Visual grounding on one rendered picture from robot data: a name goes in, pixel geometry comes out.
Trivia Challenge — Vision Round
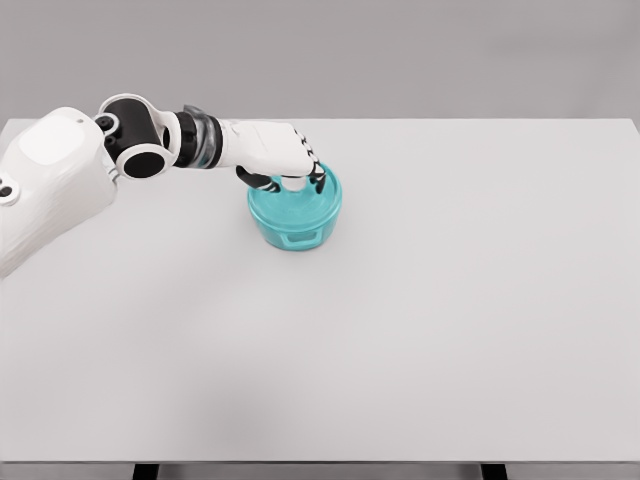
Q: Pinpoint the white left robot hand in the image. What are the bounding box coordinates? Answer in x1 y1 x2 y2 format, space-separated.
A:
233 121 329 196

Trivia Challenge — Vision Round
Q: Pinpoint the teal pot lid white knob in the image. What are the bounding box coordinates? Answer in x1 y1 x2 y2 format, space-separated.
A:
247 160 345 230

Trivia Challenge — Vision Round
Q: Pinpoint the teal pot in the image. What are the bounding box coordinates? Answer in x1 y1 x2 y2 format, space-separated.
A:
248 197 345 252

